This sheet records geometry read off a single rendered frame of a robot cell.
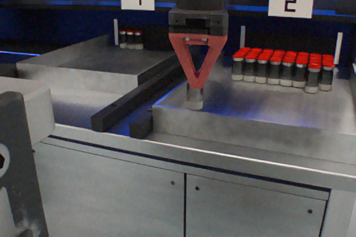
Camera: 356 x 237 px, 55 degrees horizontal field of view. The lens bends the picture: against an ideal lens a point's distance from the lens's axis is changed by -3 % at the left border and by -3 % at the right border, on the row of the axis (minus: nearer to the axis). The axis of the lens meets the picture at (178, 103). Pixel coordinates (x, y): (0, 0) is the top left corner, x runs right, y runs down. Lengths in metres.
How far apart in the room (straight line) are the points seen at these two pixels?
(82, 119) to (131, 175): 0.53
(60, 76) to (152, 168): 0.42
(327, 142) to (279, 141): 0.05
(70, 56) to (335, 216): 0.72
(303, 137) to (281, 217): 0.55
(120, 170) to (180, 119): 0.61
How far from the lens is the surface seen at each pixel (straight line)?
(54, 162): 1.16
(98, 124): 0.46
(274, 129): 0.41
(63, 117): 0.52
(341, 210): 0.91
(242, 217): 0.96
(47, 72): 0.67
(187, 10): 0.41
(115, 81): 0.59
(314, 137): 0.40
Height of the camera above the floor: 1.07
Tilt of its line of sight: 21 degrees down
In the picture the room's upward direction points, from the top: straight up
